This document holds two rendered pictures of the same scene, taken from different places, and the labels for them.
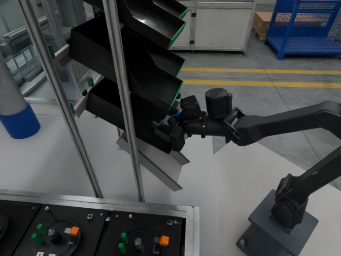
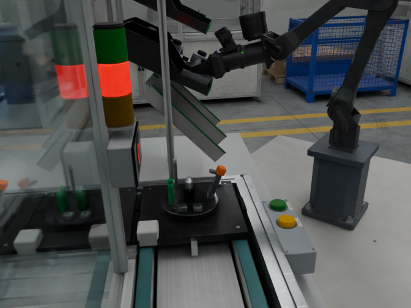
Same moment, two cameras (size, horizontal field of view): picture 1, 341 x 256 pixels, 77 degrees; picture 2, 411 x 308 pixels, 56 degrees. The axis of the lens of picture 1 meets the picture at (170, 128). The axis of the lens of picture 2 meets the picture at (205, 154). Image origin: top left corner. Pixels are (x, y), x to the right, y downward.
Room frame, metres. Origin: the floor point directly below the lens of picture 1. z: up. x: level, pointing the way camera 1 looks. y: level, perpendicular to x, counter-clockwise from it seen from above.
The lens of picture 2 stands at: (-0.54, 0.20, 1.47)
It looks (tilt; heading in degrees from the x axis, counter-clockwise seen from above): 24 degrees down; 349
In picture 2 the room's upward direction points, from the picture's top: 1 degrees counter-clockwise
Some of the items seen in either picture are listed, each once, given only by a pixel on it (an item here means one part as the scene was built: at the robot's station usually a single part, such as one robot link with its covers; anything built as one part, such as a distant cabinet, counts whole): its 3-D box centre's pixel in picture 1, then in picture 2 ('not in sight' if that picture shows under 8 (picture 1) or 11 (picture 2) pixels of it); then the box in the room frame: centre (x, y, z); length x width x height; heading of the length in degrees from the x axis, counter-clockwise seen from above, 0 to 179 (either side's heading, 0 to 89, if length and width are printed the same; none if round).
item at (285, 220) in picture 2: not in sight; (286, 222); (0.15, -0.11, 0.96); 0.04 x 0.04 x 0.02
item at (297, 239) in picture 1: (273, 233); (339, 179); (0.31, -0.33, 0.96); 0.15 x 0.15 x 0.20; 42
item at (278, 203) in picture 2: not in sight; (277, 206); (0.22, -0.12, 0.96); 0.04 x 0.04 x 0.02
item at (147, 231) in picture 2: not in sight; (148, 233); (0.16, 0.20, 0.97); 0.05 x 0.05 x 0.04; 84
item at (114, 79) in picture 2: not in sight; (114, 77); (0.07, 0.23, 1.33); 0.05 x 0.05 x 0.05
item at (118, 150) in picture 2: not in sight; (117, 103); (0.07, 0.23, 1.29); 0.12 x 0.05 x 0.25; 174
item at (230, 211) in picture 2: (140, 252); (190, 209); (0.25, 0.09, 0.96); 0.24 x 0.24 x 0.02; 84
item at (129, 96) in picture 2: not in sight; (117, 107); (0.07, 0.23, 1.28); 0.05 x 0.05 x 0.05
